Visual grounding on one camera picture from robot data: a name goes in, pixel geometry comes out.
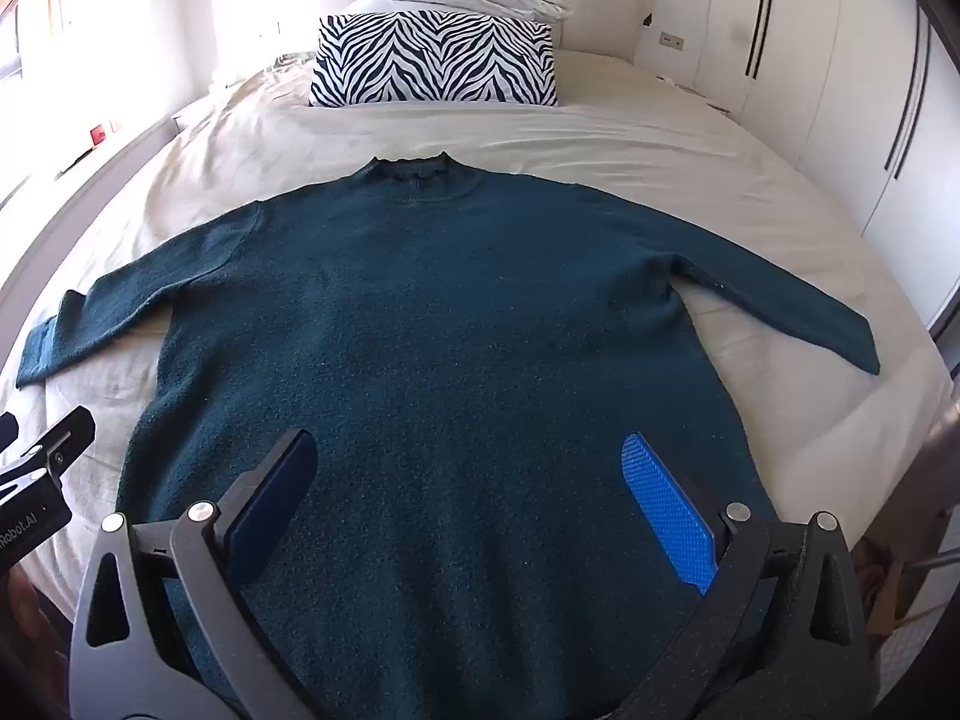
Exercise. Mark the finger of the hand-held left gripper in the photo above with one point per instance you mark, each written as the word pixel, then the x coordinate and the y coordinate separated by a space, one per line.
pixel 6 431
pixel 56 436

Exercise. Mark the bed with beige sheet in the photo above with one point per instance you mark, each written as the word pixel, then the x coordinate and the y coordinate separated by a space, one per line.
pixel 600 142

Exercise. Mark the wall socket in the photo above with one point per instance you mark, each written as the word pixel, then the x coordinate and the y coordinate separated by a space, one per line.
pixel 670 40

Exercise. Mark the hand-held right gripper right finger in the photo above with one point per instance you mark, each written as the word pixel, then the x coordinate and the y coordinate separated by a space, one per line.
pixel 667 514

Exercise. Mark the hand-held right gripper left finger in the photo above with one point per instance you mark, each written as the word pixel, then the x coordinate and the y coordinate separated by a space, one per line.
pixel 279 491

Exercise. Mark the small red box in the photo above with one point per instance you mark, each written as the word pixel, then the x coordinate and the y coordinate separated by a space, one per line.
pixel 97 135

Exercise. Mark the dark teal knit sweater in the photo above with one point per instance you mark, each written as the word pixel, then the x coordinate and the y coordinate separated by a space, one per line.
pixel 450 360

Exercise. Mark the white wardrobe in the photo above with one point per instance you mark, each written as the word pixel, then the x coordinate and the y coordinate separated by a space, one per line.
pixel 825 52

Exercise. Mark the zebra print pillow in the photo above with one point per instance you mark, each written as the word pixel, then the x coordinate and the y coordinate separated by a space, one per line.
pixel 435 58

